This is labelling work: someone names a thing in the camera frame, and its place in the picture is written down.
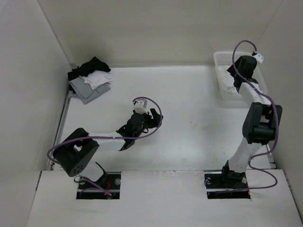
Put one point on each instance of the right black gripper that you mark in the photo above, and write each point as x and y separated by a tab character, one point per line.
232	70

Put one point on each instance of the white plastic basket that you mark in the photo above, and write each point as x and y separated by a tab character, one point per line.
223	60

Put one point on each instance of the grey folded tank top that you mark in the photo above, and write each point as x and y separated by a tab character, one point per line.
84	91

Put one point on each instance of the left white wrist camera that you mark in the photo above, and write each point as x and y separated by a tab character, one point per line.
140	106

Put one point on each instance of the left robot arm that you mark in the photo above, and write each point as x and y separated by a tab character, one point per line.
75	154

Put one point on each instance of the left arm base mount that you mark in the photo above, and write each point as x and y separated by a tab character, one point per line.
111	183

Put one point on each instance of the white tank tops in basket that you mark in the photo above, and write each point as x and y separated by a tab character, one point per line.
226	80

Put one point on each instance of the metal table frame rail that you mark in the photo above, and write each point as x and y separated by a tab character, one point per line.
62	120

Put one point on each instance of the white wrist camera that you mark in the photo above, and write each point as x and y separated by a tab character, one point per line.
259	57
140	106

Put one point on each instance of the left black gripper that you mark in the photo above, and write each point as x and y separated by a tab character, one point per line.
156	119

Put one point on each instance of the black folded tank top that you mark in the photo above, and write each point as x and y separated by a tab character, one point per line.
87	68

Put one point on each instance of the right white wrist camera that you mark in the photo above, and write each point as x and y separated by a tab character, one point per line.
259	57

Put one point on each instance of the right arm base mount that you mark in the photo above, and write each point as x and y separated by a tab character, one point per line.
221	186

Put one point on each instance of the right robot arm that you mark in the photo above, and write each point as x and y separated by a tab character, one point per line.
260	125

